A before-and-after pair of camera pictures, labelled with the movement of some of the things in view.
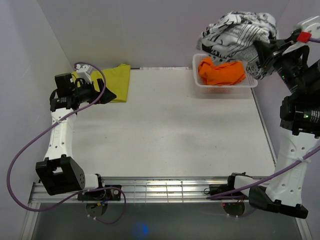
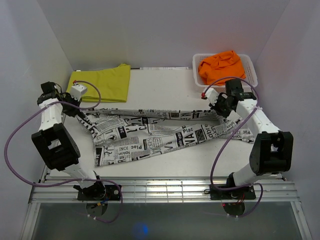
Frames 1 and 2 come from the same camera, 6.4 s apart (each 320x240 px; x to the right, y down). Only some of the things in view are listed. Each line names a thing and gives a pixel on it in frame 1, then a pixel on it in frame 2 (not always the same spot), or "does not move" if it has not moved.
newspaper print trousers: (232, 38) -> (118, 134)
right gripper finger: (266, 67) -> (223, 120)
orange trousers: (225, 74) does not move
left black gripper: (95, 94) -> (75, 111)
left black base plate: (107, 194) does not move
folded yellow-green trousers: (117, 79) does not move
